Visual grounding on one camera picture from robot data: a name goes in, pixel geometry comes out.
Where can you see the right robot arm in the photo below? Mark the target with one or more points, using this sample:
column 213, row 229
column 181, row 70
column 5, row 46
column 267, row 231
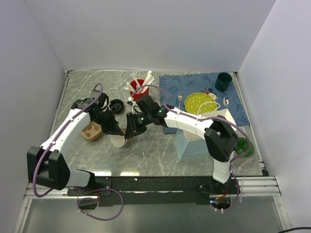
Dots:
column 221, row 139

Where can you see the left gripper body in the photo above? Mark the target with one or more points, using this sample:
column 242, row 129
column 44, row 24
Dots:
column 107, row 120

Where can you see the light blue paper bag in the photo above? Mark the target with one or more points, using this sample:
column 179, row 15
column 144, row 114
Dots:
column 190, row 146

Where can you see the white wrapped straws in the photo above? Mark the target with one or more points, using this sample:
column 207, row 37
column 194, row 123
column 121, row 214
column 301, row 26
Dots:
column 147, row 80

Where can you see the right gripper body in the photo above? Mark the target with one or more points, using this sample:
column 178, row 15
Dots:
column 138, row 122

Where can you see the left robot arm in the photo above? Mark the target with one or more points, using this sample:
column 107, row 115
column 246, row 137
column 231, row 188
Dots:
column 47, row 164

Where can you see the black cup lid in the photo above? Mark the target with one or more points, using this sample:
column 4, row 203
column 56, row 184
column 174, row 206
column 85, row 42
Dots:
column 116, row 106

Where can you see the red straw holder cup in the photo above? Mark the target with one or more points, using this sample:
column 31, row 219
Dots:
column 141, row 92

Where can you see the silver spoon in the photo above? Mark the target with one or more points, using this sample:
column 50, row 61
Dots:
column 226, row 102

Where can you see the yellow dotted plate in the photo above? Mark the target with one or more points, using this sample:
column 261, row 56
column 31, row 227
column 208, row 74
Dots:
column 201, row 102

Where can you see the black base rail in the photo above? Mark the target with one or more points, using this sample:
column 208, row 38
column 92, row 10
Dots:
column 111, row 190

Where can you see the silver fork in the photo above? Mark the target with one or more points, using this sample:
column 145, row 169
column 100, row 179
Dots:
column 180, row 97

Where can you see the blue letter-print cloth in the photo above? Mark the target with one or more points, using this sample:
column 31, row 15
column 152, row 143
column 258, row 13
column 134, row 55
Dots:
column 187, row 84

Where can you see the cardboard cup carrier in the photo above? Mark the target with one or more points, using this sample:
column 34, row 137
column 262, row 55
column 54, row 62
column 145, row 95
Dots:
column 91, row 132

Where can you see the dark green mug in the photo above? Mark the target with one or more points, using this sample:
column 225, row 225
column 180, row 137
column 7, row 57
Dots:
column 223, row 81

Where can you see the brown paper cup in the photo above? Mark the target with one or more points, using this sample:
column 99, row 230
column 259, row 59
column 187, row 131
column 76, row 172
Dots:
column 119, row 141

